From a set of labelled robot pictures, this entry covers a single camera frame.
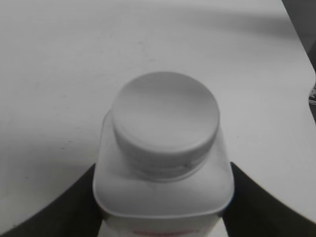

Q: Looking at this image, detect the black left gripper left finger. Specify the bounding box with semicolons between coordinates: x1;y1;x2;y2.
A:
1;164;103;237

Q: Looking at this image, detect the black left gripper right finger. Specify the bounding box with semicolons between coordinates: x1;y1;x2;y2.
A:
223;162;316;237

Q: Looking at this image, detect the white yili yogurt bottle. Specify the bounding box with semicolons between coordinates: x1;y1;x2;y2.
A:
92;71;235;237

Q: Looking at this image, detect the white round bottle cap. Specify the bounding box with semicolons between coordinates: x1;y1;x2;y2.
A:
112;72;220;180

